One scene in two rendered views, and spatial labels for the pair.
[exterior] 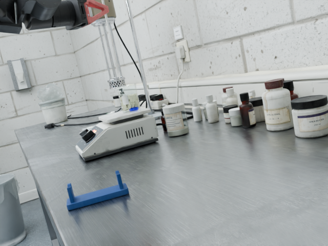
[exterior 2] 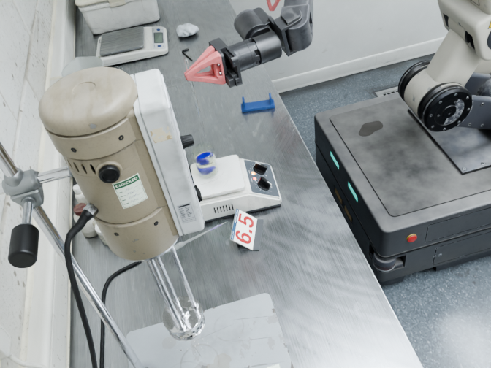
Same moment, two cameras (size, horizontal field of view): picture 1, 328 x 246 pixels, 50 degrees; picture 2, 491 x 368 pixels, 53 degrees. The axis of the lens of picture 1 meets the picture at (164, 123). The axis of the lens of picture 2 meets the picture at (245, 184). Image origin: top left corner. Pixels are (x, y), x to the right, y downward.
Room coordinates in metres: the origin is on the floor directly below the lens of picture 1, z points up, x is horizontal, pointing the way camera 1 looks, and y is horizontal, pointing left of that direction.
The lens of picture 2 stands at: (1.73, 0.41, 1.63)
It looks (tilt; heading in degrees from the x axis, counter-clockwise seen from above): 45 degrees down; 197
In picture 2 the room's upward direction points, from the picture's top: 11 degrees counter-clockwise
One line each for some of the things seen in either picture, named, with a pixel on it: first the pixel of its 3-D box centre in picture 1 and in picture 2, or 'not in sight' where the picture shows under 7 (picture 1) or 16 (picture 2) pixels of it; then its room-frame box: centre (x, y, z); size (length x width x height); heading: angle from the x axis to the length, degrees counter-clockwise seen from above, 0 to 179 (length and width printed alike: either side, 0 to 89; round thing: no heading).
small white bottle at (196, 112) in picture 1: (196, 110); not in sight; (1.08, -0.11, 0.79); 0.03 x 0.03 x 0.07
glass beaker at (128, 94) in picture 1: (128, 97); (205, 161); (0.93, 0.08, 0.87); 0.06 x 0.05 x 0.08; 8
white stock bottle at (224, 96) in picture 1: (230, 101); (86, 219); (1.05, -0.21, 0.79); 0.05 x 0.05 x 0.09
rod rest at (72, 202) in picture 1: (95, 189); (257, 102); (0.56, 0.13, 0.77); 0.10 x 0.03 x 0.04; 102
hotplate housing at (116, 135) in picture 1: (118, 132); (230, 186); (0.93, 0.12, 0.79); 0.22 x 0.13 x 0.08; 109
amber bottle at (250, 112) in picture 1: (246, 110); not in sight; (0.86, -0.21, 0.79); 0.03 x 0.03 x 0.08
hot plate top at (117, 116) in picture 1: (123, 114); (217, 176); (0.94, 0.10, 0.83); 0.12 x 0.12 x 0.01; 19
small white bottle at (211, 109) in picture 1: (211, 108); not in sight; (1.01, -0.14, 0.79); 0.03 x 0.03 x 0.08
